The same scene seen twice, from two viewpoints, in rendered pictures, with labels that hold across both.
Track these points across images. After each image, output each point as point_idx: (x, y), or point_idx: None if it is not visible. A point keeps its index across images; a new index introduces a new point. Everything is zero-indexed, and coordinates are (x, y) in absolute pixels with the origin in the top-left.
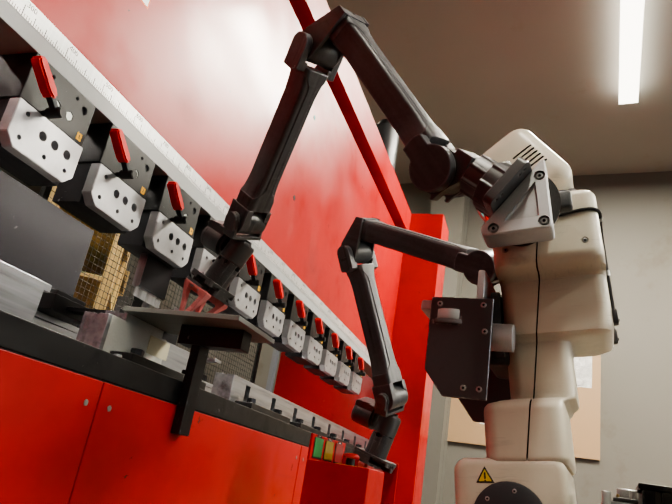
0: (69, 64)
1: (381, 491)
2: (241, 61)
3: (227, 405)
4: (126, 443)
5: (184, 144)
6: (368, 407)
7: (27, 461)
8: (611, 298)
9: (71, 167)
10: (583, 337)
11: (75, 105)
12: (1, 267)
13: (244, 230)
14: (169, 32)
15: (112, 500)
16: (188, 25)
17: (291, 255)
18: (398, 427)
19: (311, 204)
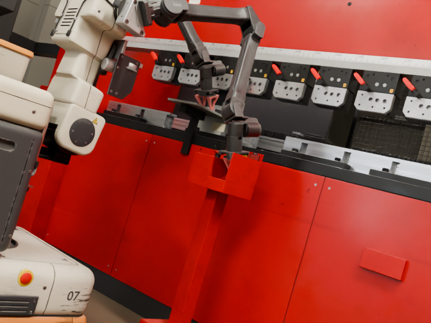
0: (169, 45)
1: (209, 166)
2: None
3: (222, 143)
4: (161, 154)
5: (224, 38)
6: None
7: (129, 155)
8: (56, 25)
9: (170, 74)
10: (61, 46)
11: (171, 56)
12: (154, 111)
13: (195, 62)
14: (211, 2)
15: (156, 173)
16: None
17: (353, 43)
18: (231, 128)
19: None
